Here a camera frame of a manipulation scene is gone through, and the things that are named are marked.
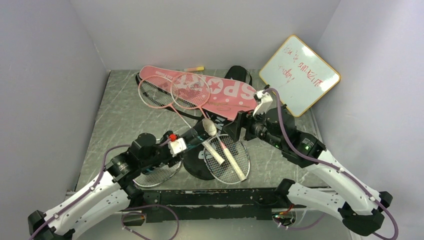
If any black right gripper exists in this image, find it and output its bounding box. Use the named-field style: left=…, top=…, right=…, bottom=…
left=222, top=105, right=284, bottom=150

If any white shuttlecock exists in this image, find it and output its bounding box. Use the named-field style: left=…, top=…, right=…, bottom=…
left=202, top=118, right=217, bottom=137

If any black shuttlecock tube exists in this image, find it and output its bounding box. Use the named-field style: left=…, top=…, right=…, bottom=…
left=142, top=118, right=220, bottom=173

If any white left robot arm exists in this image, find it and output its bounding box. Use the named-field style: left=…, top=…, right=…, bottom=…
left=27, top=132, right=188, bottom=240

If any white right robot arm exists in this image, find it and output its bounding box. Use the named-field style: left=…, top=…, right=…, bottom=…
left=222, top=87, right=399, bottom=239

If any white racket left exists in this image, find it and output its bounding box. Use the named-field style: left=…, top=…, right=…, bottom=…
left=133, top=161, right=182, bottom=189

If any white racket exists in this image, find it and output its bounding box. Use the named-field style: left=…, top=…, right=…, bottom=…
left=133, top=161, right=182, bottom=189
left=197, top=134, right=251, bottom=185

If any pink racket bag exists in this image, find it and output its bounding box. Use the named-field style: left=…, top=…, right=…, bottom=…
left=138, top=65, right=259, bottom=122

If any black racket bag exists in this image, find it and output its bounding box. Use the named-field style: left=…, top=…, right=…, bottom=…
left=183, top=65, right=256, bottom=181

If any white racket right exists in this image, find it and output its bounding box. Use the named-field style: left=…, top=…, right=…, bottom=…
left=197, top=134, right=251, bottom=185

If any pink racket right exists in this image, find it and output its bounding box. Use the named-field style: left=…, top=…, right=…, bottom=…
left=170, top=73, right=247, bottom=184

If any pink racket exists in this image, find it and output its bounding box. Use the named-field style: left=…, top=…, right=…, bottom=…
left=138, top=75, right=192, bottom=127
left=170, top=73, right=247, bottom=184

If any pink racket left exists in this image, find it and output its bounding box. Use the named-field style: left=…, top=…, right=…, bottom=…
left=138, top=75, right=192, bottom=127

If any yellow pink marker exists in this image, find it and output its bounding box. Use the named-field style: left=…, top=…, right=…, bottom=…
left=183, top=66, right=205, bottom=73

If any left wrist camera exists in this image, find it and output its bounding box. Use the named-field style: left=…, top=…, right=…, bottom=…
left=168, top=133, right=188, bottom=157

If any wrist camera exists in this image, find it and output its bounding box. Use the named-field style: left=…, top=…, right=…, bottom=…
left=168, top=133, right=188, bottom=157
left=252, top=90, right=273, bottom=117

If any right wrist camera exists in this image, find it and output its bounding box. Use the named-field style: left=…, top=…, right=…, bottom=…
left=252, top=90, right=273, bottom=117

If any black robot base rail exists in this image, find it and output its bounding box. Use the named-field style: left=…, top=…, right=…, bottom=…
left=129, top=187, right=294, bottom=223

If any whiteboard with yellow frame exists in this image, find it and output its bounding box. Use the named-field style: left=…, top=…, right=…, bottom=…
left=259, top=35, right=342, bottom=117

